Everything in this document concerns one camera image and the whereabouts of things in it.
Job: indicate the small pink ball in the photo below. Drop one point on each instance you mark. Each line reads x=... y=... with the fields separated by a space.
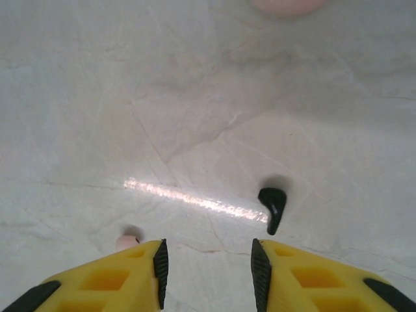
x=286 y=6

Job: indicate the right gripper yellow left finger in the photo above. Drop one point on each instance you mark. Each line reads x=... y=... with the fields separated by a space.
x=97 y=282

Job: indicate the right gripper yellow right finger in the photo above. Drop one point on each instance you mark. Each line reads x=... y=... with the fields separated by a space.
x=325 y=286

